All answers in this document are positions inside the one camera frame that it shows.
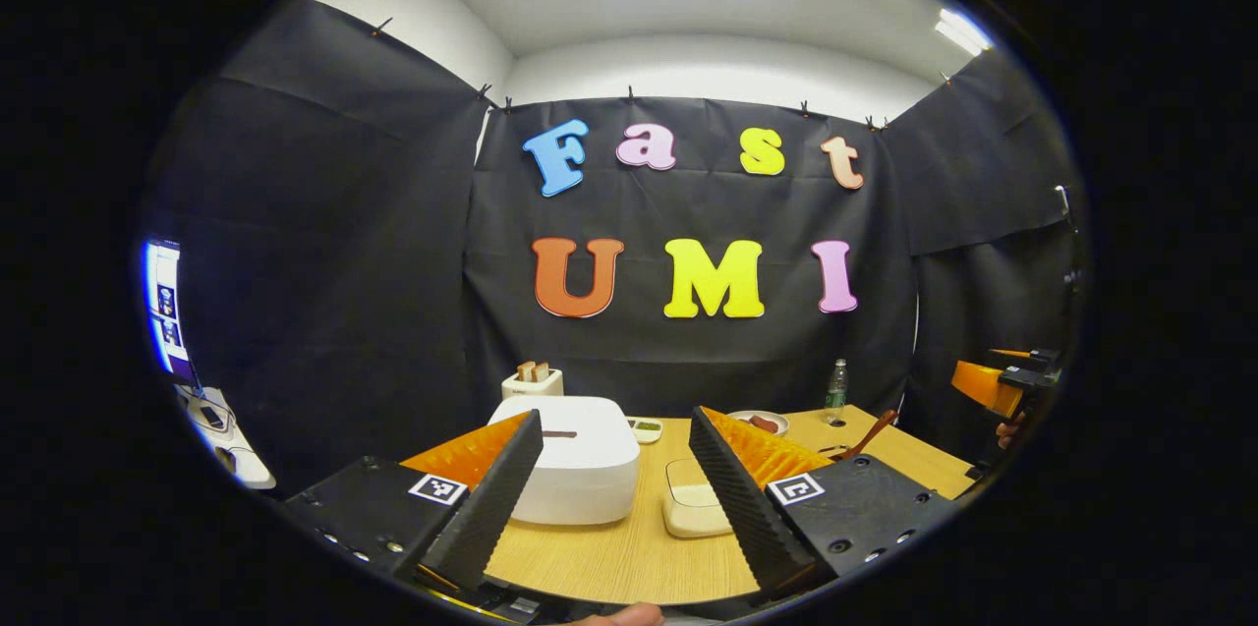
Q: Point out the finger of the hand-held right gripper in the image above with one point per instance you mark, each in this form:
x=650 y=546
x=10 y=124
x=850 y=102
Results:
x=983 y=385

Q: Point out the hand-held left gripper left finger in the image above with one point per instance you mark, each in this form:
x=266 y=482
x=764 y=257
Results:
x=491 y=508

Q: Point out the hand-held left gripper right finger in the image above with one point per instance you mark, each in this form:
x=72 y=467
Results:
x=744 y=508

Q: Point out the white rice cooker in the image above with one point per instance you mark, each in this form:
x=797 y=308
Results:
x=580 y=479

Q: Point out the brown wooden spoon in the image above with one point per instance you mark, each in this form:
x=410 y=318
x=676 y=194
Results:
x=875 y=429

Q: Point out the white round plate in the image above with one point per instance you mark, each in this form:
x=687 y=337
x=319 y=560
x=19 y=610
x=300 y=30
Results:
x=783 y=424

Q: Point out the white seasoning dish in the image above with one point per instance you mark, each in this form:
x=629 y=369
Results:
x=646 y=428

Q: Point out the white toaster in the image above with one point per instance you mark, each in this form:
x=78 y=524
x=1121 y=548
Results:
x=536 y=387

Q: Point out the white side desk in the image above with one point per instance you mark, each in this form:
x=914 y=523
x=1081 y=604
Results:
x=246 y=469

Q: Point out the black phone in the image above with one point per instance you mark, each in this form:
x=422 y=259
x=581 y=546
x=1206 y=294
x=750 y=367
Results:
x=212 y=417

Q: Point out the ceiling light panel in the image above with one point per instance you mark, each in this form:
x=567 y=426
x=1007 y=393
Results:
x=963 y=29

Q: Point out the computer monitor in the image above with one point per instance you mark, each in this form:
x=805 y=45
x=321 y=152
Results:
x=162 y=312

